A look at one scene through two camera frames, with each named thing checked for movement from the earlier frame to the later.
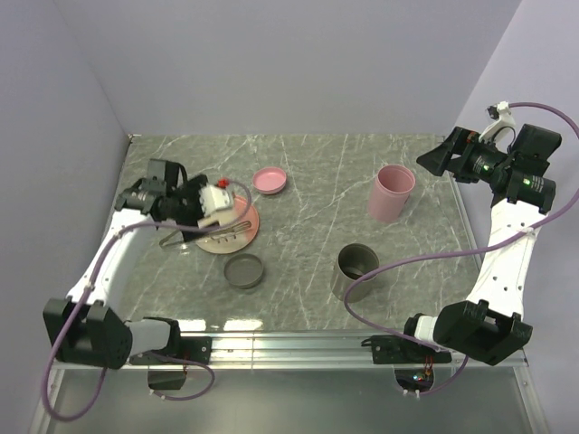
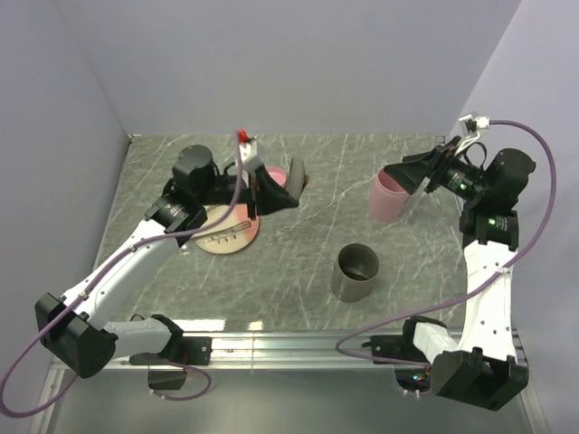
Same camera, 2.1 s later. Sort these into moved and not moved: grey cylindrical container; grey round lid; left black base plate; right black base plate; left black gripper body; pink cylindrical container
Moved: left black gripper body; grey round lid
Not moved: right black base plate; pink cylindrical container; grey cylindrical container; left black base plate
